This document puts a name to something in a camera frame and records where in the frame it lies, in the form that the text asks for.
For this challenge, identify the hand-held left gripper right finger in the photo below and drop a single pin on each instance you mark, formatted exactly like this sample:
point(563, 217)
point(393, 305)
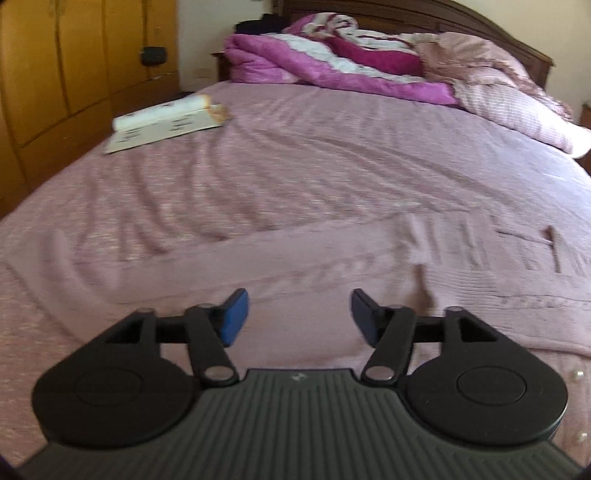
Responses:
point(363, 318)

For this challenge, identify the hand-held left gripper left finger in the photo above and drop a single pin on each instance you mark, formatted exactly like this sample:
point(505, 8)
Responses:
point(233, 319)

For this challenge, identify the pink knitted sweater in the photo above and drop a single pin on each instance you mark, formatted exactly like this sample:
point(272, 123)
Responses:
point(323, 277)

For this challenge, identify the dark clothes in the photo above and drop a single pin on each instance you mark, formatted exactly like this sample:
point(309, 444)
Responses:
point(263, 24)

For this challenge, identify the pink bedspread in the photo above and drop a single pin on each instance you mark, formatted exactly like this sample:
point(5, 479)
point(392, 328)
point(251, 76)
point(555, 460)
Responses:
point(300, 161)

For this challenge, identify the folded cream cloth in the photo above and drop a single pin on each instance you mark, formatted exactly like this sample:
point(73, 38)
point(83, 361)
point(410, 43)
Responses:
point(161, 124)

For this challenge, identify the pink floral bedsheet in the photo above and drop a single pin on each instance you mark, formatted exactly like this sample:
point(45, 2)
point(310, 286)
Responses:
point(27, 350)

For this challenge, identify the magenta and white quilt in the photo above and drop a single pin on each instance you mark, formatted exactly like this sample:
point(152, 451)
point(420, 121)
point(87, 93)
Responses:
point(332, 60)

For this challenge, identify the pink pillow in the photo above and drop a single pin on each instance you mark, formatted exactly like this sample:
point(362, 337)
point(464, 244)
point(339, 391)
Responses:
point(498, 87)

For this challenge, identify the small black device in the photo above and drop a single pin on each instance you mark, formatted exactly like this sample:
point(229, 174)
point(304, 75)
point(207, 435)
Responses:
point(153, 56)

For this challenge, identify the wooden wardrobe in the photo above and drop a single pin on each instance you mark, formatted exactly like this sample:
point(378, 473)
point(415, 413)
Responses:
point(69, 69)

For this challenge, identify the dark wooden headboard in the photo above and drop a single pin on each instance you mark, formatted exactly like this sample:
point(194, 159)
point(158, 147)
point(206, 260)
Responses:
point(461, 21)

